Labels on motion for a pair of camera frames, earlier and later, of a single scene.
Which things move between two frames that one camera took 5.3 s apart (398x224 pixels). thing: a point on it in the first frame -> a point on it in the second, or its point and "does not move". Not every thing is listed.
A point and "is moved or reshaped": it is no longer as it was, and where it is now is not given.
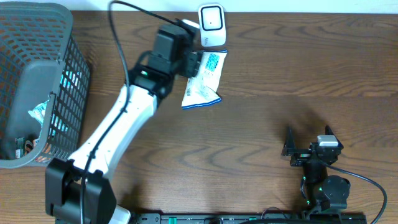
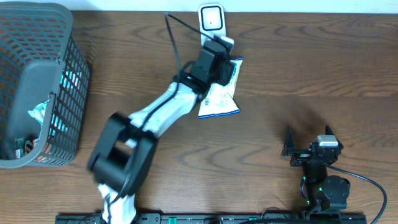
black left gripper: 191,64 -> 226,73
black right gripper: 300,156 does not move
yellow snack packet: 201,89 is moved or reshaped
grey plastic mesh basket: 45,84 does not move
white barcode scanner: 212,24 does not move
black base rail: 247,218 does not move
